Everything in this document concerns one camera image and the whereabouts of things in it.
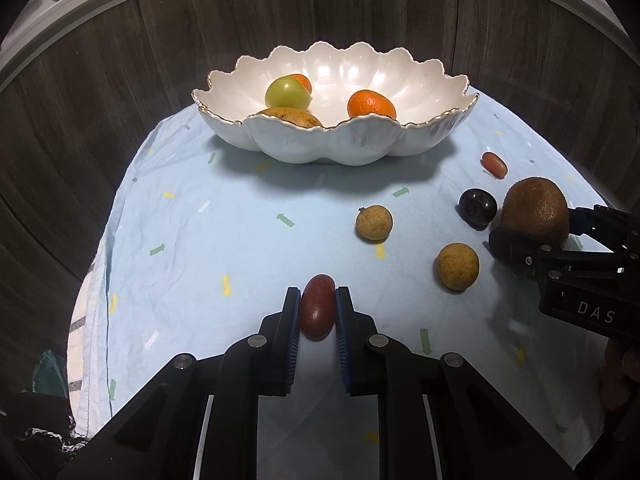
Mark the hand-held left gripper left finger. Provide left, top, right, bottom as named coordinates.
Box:
left=60, top=287, right=301, bottom=480

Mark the large dark red grape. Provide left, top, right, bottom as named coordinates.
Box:
left=299, top=274, right=337, bottom=339

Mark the large tan longan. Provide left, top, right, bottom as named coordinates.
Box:
left=434, top=243, right=480, bottom=291

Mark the dark cloth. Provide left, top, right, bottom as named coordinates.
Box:
left=0, top=392, right=90, bottom=480

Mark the small tan longan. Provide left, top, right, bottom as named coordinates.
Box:
left=356, top=205, right=394, bottom=242

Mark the small red grape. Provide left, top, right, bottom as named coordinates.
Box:
left=481, top=152, right=508, bottom=178

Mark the light blue patterned cloth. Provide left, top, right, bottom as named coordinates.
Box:
left=67, top=85, right=621, bottom=471

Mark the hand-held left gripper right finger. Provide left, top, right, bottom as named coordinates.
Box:
left=335, top=287, right=576, bottom=480

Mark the brown kiwi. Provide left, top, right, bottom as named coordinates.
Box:
left=501, top=178, right=571, bottom=250

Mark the dark purple grape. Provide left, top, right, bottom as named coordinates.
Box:
left=459, top=188, right=498, bottom=227

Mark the person's right hand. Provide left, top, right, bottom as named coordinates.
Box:
left=599, top=337, right=640, bottom=412

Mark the white scalloped bowl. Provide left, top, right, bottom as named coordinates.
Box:
left=192, top=41, right=480, bottom=165

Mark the teal cloth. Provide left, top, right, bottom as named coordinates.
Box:
left=32, top=350, right=71, bottom=396

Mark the green apple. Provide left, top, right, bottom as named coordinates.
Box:
left=265, top=75, right=311, bottom=111

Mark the yellow pear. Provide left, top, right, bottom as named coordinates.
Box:
left=256, top=106, right=323, bottom=128

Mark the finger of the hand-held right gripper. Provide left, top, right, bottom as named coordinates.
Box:
left=568, top=204, right=632, bottom=254
left=489, top=227, right=627, bottom=281

